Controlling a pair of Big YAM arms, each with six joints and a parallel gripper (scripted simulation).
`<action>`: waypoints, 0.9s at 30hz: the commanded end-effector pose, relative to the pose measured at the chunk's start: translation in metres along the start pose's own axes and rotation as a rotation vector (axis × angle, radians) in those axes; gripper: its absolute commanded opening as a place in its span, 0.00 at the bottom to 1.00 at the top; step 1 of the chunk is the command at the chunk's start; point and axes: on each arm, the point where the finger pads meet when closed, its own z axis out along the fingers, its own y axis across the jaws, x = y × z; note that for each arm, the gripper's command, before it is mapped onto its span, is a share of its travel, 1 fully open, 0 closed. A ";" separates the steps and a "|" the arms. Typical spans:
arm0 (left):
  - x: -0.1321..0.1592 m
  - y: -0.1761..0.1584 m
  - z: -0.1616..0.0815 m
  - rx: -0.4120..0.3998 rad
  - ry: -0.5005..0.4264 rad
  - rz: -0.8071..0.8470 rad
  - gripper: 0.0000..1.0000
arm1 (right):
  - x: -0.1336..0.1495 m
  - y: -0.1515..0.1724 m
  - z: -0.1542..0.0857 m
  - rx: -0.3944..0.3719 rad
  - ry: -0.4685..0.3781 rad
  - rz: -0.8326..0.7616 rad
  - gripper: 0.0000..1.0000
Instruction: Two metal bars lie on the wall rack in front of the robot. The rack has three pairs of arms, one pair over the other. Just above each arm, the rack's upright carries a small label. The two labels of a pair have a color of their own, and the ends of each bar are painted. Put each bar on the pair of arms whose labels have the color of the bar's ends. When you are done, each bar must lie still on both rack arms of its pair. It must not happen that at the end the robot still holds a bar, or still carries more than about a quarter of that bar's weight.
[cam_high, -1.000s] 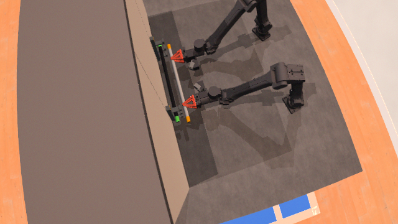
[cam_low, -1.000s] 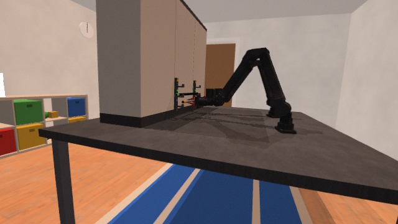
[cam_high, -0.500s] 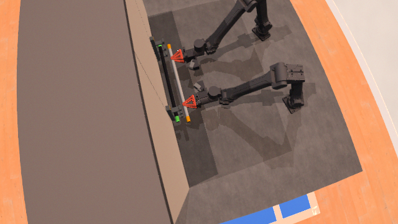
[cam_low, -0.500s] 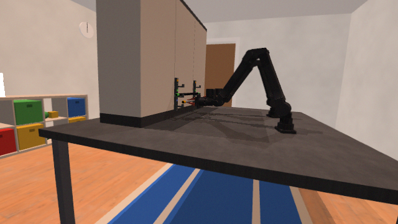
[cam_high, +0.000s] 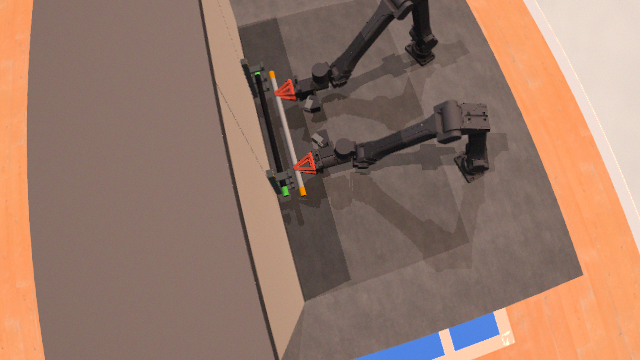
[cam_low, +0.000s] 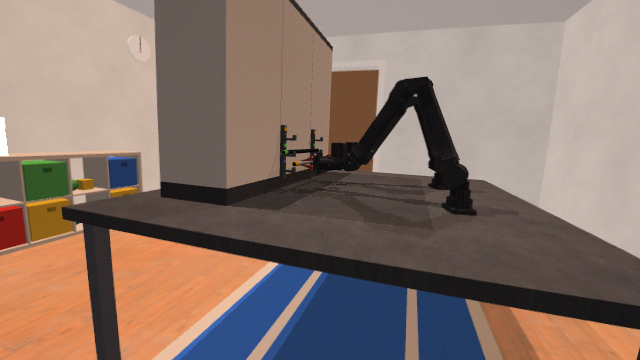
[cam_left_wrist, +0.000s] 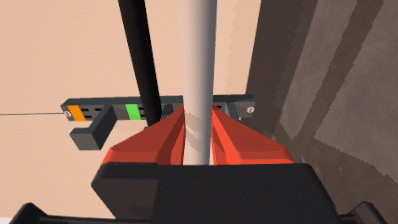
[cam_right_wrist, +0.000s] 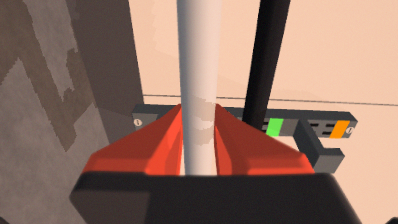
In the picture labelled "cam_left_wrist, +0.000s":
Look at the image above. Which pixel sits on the grey metal bar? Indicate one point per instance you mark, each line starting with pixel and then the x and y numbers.
pixel 197 39

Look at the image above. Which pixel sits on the black metal bar with green ends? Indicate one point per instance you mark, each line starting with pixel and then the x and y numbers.
pixel 135 22

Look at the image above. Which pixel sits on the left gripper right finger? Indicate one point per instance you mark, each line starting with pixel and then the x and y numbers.
pixel 243 145

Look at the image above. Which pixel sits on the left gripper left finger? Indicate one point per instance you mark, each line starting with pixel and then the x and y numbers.
pixel 154 144

